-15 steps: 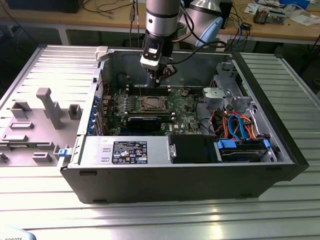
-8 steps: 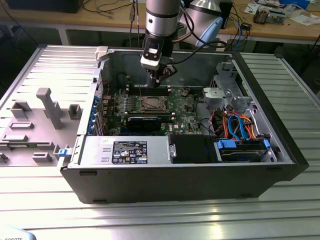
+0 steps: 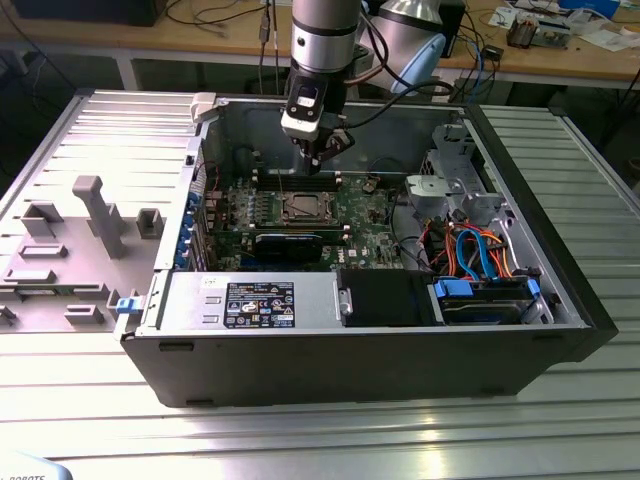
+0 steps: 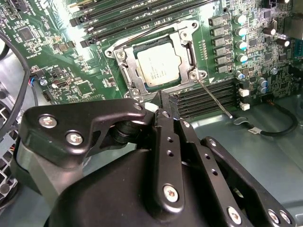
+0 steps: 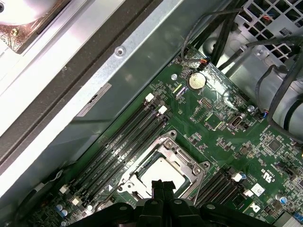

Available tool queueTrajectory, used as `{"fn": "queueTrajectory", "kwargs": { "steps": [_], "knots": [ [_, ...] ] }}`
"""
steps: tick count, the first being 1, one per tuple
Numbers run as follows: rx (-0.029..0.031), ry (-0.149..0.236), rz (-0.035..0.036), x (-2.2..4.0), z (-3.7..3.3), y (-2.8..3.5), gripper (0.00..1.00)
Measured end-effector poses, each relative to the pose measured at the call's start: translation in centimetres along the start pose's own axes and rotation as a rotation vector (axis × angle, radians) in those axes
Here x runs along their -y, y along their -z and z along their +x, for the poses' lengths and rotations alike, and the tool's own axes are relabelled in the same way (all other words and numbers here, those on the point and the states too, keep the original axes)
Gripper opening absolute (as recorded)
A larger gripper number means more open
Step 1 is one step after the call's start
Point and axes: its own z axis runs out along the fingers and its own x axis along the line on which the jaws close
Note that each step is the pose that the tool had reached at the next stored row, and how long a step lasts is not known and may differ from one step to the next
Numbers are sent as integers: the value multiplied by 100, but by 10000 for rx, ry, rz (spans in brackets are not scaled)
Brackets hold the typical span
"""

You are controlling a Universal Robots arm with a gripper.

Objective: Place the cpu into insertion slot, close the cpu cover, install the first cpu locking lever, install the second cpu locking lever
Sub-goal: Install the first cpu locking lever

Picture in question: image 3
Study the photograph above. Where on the blue plastic latch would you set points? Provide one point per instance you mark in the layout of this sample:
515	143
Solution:
129	306

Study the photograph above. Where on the black flat equipment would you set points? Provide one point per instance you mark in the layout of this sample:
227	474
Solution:
85	12

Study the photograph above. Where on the grey electronic device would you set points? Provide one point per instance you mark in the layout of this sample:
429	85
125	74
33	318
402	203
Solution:
555	35

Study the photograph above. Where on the beige plastic case latch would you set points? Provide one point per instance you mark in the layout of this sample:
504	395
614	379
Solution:
205	107

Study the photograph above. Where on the black PC case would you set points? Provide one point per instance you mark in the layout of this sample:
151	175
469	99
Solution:
350	370

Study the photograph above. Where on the thin metal locking lever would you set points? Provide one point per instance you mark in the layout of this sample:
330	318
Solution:
280	180

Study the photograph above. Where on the black desktop box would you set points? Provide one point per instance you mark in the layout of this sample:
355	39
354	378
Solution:
452	30

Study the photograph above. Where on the white papers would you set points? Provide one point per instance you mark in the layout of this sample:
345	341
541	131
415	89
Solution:
605	40

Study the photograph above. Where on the CPU with silver lid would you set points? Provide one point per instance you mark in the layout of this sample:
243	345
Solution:
309	206

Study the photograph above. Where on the green motherboard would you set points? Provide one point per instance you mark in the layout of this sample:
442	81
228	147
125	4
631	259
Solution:
370	235

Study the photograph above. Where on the grey parts rack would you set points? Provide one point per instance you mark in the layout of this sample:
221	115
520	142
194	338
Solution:
60	280

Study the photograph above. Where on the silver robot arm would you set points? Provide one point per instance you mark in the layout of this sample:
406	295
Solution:
325	40

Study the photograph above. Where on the blue expansion slot retainers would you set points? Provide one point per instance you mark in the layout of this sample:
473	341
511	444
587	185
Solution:
187	235

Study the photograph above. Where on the silver power supply unit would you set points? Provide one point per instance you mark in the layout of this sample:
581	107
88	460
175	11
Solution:
190	300

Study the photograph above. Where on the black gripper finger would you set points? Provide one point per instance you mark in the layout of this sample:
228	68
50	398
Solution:
312	155
340	142

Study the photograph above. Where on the brown finned cooler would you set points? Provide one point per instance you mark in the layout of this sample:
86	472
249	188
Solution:
522	32

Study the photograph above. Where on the black graphics card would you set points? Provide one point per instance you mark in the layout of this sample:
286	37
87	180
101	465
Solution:
287	247

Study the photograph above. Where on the wooden desk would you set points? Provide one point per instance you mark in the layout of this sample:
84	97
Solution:
210	37

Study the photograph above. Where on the silver metal bracket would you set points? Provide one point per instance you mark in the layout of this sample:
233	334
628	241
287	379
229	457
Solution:
425	190

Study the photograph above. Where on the blue flat box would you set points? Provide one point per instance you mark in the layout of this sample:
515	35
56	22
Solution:
590	5

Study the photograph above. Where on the metal drive cage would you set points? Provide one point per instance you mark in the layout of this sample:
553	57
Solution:
460	170

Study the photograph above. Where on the small black box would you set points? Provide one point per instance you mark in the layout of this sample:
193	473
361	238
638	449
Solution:
493	51

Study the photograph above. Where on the hard disk in blue carrier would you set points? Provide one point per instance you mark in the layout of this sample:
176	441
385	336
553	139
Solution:
480	312

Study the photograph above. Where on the round coin battery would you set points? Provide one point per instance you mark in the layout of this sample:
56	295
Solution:
369	185

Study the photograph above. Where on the black RAM slot bank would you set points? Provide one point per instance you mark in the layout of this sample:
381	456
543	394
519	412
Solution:
295	182
280	227

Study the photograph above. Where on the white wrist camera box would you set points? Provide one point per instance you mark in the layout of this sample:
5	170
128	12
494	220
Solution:
302	112

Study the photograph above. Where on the CPU socket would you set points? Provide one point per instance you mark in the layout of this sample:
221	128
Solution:
309	222

